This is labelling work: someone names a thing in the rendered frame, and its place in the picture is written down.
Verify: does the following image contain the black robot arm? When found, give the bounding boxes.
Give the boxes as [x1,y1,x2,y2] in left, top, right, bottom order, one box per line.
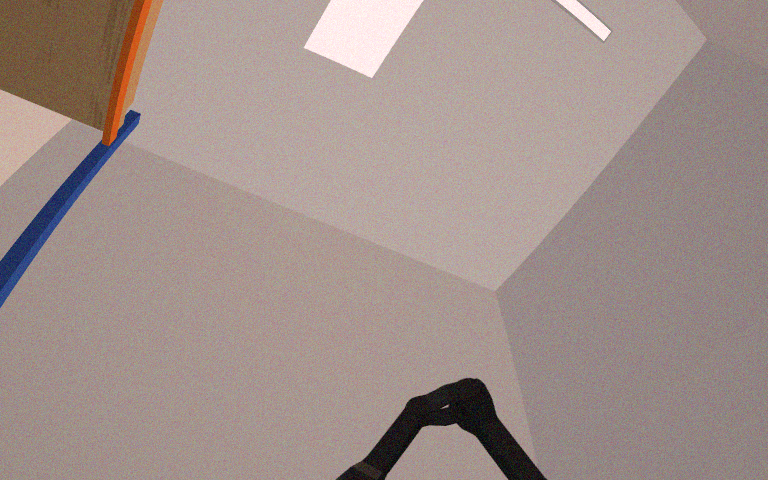
[336,378,547,480]

